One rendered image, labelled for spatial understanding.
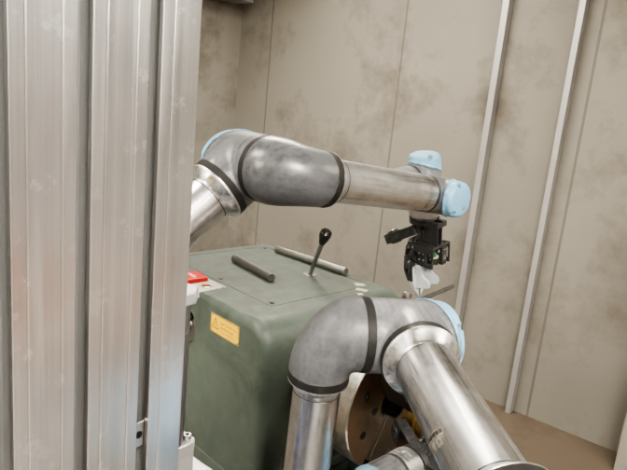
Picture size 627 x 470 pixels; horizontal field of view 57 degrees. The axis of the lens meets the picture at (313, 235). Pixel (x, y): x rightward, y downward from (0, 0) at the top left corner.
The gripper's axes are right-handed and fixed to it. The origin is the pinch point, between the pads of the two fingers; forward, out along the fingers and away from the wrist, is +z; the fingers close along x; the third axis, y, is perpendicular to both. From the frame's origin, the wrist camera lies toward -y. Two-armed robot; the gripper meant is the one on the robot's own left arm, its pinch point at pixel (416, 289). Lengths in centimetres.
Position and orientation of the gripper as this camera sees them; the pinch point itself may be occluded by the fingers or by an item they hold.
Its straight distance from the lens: 149.0
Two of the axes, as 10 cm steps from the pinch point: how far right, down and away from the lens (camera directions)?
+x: 7.3, -2.7, 6.3
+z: 0.5, 9.4, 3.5
